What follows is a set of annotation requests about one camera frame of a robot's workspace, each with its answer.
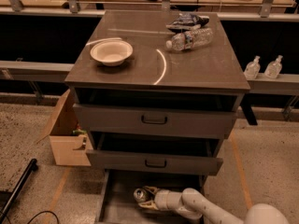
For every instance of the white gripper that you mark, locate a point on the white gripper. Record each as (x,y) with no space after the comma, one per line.
(161,199)

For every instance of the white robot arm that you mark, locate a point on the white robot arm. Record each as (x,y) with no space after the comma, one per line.
(193,205)

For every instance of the grey bottom drawer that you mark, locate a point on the grey bottom drawer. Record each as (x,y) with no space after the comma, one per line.
(118,205)

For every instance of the grey drawer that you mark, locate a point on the grey drawer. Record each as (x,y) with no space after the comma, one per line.
(158,163)
(118,205)
(164,122)

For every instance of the grey middle drawer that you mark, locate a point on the grey middle drawer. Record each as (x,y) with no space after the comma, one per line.
(158,163)

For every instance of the grey drawer cabinet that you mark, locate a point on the grey drawer cabinet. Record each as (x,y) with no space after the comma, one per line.
(204,79)

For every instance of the grey top drawer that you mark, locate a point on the grey top drawer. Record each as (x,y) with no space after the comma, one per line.
(164,122)

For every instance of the cardboard box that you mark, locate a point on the cardboard box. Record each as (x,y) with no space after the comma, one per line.
(67,146)

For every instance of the black pole on floor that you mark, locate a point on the black pole on floor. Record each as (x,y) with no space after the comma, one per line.
(7,198)

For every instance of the white paper bowl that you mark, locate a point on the white paper bowl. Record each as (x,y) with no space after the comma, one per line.
(111,52)

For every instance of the clear plastic water bottle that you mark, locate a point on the clear plastic water bottle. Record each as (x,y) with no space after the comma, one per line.
(190,39)

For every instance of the left sanitizer bottle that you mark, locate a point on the left sanitizer bottle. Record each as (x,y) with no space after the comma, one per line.
(252,68)

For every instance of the sanitizer bottle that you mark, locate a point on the sanitizer bottle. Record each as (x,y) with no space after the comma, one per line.
(273,69)
(252,68)

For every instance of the right sanitizer bottle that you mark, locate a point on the right sanitizer bottle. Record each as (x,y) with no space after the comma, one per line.
(273,69)

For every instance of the dark chip bag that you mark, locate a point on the dark chip bag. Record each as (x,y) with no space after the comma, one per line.
(187,22)

